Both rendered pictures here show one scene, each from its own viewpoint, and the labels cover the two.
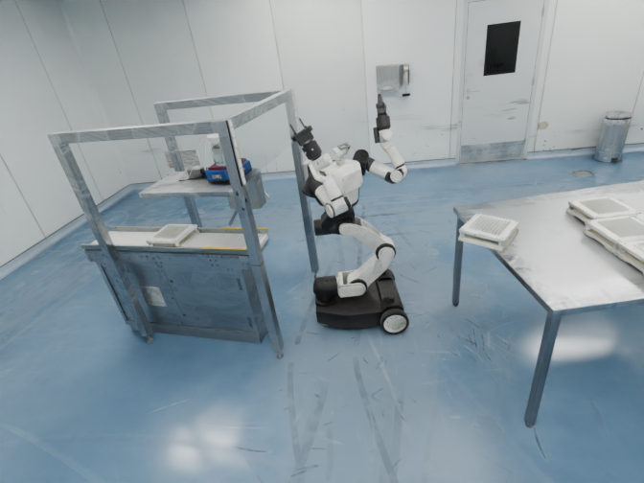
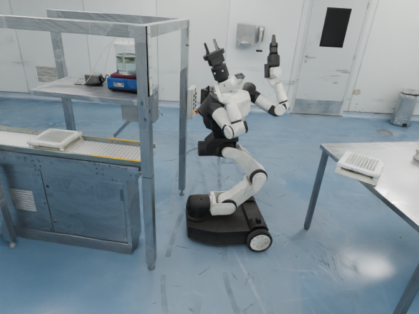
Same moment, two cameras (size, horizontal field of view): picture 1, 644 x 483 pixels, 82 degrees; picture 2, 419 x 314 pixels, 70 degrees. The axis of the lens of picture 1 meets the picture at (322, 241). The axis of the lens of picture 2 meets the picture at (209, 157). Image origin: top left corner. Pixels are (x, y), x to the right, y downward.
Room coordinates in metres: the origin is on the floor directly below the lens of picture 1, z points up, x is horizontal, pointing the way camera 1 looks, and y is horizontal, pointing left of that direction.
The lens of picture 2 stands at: (0.32, 0.37, 1.73)
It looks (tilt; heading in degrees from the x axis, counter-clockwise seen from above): 27 degrees down; 348
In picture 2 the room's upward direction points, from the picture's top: 4 degrees clockwise
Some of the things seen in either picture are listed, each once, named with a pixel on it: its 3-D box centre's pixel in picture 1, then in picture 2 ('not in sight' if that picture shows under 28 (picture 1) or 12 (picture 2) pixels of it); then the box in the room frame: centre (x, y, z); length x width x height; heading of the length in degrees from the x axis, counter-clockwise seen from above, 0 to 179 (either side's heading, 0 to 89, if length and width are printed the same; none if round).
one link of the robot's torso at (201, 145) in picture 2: (333, 221); (217, 144); (2.29, -0.10, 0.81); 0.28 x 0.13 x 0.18; 87
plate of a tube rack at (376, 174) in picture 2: (489, 226); (361, 163); (1.81, -0.95, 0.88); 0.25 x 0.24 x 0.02; 134
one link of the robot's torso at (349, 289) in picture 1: (350, 283); (221, 202); (2.29, -0.17, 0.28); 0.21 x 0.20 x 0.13; 87
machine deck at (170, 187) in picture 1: (201, 183); (99, 90); (2.20, 0.68, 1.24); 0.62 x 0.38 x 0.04; 71
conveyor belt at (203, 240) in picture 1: (172, 243); (54, 148); (2.33, 1.03, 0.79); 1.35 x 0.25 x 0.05; 71
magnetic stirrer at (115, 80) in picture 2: (229, 169); (130, 80); (2.19, 0.49, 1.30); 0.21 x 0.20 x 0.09; 161
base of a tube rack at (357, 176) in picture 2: (488, 234); (359, 169); (1.81, -0.95, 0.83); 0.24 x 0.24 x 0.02; 44
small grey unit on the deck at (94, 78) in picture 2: (197, 172); (95, 78); (2.27, 0.70, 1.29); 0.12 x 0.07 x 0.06; 71
